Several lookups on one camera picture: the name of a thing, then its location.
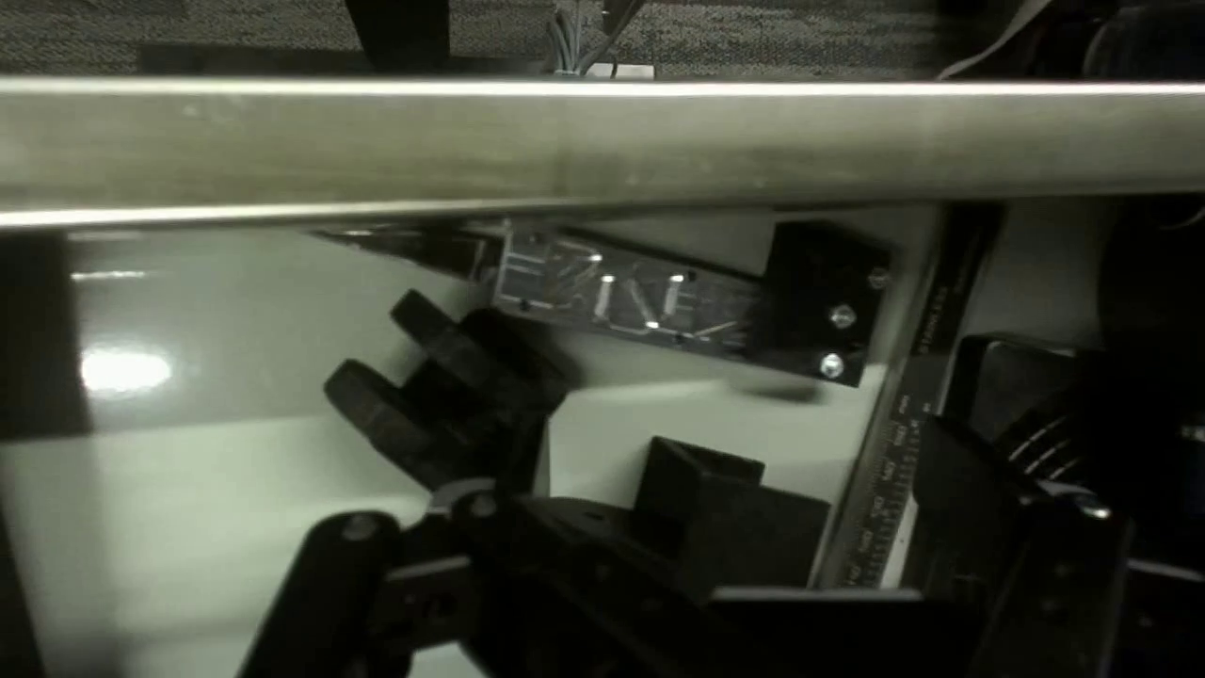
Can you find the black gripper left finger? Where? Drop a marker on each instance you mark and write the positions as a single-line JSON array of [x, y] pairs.
[[362, 604]]

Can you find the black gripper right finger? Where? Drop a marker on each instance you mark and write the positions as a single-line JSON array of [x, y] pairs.
[[1055, 577]]

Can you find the black bracket part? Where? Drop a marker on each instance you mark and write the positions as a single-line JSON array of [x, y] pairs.
[[729, 527]]

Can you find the black steel cabinet drawer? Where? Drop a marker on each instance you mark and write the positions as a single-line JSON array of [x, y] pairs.
[[605, 153]]

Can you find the black steel ruler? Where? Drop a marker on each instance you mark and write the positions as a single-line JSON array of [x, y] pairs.
[[906, 417]]

